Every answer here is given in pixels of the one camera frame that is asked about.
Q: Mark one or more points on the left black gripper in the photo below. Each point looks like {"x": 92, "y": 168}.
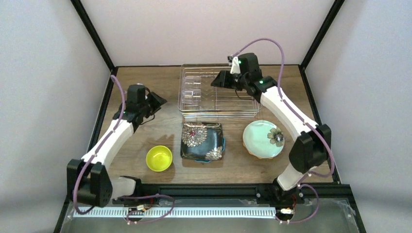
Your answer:
{"x": 155, "y": 101}

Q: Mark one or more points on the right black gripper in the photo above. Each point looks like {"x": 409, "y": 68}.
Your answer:
{"x": 227, "y": 79}

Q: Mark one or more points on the clear plastic glass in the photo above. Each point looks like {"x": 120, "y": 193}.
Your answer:
{"x": 192, "y": 84}
{"x": 191, "y": 97}

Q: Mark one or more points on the metal wire dish rack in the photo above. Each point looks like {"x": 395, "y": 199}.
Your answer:
{"x": 216, "y": 101}

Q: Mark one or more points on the black floral square plate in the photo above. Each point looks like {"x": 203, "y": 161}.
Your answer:
{"x": 198, "y": 138}

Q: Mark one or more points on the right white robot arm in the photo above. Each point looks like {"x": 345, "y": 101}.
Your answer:
{"x": 312, "y": 141}

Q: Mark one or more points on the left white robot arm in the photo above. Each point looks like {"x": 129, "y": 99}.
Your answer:
{"x": 88, "y": 181}

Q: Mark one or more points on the yellow-green small bowl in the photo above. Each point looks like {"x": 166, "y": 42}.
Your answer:
{"x": 159, "y": 158}

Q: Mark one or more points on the light blue floral plate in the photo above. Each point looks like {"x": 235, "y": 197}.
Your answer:
{"x": 263, "y": 138}

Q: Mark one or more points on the blue plate under square plate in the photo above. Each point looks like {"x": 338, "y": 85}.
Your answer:
{"x": 214, "y": 155}

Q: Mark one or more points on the left black frame post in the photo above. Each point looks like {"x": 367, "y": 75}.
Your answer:
{"x": 84, "y": 17}

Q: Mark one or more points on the black frame post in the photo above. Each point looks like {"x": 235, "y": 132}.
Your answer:
{"x": 331, "y": 15}
{"x": 84, "y": 17}

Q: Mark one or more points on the white slotted cable duct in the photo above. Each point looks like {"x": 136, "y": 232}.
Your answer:
{"x": 183, "y": 212}

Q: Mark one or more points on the right black frame post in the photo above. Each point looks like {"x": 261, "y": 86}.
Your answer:
{"x": 331, "y": 15}

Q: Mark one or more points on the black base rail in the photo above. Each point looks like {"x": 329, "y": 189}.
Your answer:
{"x": 264, "y": 193}

